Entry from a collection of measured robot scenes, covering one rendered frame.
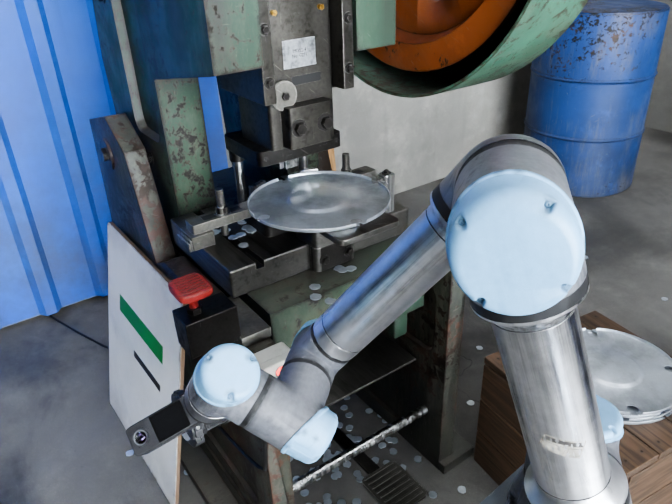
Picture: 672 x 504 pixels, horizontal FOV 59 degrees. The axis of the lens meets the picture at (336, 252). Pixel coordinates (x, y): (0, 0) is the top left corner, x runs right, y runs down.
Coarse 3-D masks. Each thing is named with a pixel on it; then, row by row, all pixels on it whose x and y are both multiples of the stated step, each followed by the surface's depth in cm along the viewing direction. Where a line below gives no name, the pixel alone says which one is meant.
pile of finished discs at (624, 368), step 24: (600, 336) 143; (624, 336) 143; (600, 360) 135; (624, 360) 134; (648, 360) 135; (600, 384) 129; (624, 384) 128; (648, 384) 128; (624, 408) 122; (648, 408) 122
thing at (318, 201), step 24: (264, 192) 125; (288, 192) 125; (312, 192) 123; (336, 192) 122; (360, 192) 123; (384, 192) 123; (288, 216) 114; (312, 216) 114; (336, 216) 114; (360, 216) 113
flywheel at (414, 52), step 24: (408, 0) 134; (432, 0) 130; (456, 0) 123; (480, 0) 118; (504, 0) 109; (408, 24) 136; (432, 24) 130; (456, 24) 125; (480, 24) 115; (504, 24) 112; (384, 48) 140; (408, 48) 134; (432, 48) 127; (456, 48) 122; (480, 48) 118
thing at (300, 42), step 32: (288, 0) 105; (320, 0) 109; (288, 32) 107; (320, 32) 111; (288, 64) 110; (320, 64) 114; (288, 96) 110; (320, 96) 117; (256, 128) 118; (288, 128) 112; (320, 128) 116
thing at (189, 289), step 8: (176, 280) 100; (184, 280) 99; (192, 280) 99; (200, 280) 99; (176, 288) 97; (184, 288) 97; (192, 288) 97; (200, 288) 97; (208, 288) 97; (176, 296) 96; (184, 296) 95; (192, 296) 95; (200, 296) 96; (208, 296) 97; (192, 304) 99
